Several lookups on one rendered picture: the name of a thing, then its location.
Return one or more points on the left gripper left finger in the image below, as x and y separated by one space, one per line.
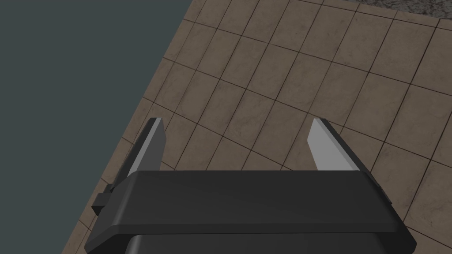
150 148

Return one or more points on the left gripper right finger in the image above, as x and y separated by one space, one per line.
330 150

